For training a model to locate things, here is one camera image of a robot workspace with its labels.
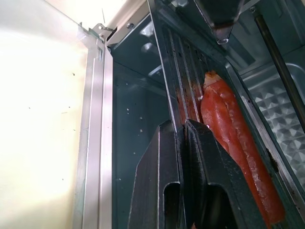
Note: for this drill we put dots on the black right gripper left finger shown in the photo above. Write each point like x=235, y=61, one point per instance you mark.
x=155, y=171

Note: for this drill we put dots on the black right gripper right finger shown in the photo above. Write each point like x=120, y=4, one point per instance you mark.
x=205, y=162

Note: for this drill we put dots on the dark ribbed baking tray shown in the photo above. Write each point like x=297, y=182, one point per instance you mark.
x=188, y=59

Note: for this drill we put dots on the red grilled sausage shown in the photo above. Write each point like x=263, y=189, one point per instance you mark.
x=228, y=124

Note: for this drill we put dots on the toaster oven body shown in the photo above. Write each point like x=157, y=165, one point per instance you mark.
x=133, y=100

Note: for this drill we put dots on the glass toaster oven door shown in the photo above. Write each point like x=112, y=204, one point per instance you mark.
x=95, y=124

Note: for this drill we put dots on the dark heating element rod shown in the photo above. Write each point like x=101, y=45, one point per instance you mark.
x=279, y=71

